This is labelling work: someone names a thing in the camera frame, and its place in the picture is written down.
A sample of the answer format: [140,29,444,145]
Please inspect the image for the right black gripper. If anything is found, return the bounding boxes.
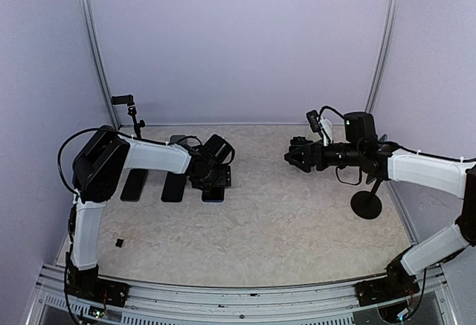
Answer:
[284,138,363,173]

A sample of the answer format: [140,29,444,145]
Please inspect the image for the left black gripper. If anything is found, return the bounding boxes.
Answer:
[192,164,232,188]

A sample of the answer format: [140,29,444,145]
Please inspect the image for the black round base phone stand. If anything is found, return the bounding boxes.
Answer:
[169,135,192,145]

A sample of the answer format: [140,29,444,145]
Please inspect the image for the black phone from tall stand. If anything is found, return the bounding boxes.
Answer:
[120,169,149,202]

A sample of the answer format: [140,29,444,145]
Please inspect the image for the black tall stand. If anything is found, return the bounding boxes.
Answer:
[350,179,382,220]
[111,94,146,139]

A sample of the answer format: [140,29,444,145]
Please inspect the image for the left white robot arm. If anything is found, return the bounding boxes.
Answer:
[65,126,235,299]

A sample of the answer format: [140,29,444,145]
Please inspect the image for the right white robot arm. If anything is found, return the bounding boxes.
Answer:
[284,110,475,298]

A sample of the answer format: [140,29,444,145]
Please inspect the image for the black small stand back right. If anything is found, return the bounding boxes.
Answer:
[290,136,313,146]

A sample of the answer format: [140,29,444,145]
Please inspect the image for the phone on right tall stand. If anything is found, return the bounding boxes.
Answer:
[365,174,378,184]

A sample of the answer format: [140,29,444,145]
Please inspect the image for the white cup back right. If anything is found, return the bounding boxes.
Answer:
[319,117,332,139]

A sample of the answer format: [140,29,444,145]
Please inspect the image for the small black clip piece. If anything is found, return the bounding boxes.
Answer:
[115,239,124,248]

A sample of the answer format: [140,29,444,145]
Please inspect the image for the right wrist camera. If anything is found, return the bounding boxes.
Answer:
[306,110,333,146]

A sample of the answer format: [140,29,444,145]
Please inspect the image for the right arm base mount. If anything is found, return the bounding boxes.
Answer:
[355,277,420,306]

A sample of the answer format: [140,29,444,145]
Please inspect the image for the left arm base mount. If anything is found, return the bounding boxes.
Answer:
[66,278,130,308]

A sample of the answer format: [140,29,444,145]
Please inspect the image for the right aluminium corner post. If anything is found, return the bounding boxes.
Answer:
[365,0,399,113]

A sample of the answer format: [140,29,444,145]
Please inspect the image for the aluminium corner post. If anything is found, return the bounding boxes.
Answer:
[365,0,399,113]
[79,0,120,129]

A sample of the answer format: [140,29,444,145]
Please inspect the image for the aluminium front rail frame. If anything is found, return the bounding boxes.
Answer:
[23,265,459,324]

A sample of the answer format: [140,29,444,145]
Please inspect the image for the left aluminium corner post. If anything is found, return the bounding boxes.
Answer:
[79,0,120,129]

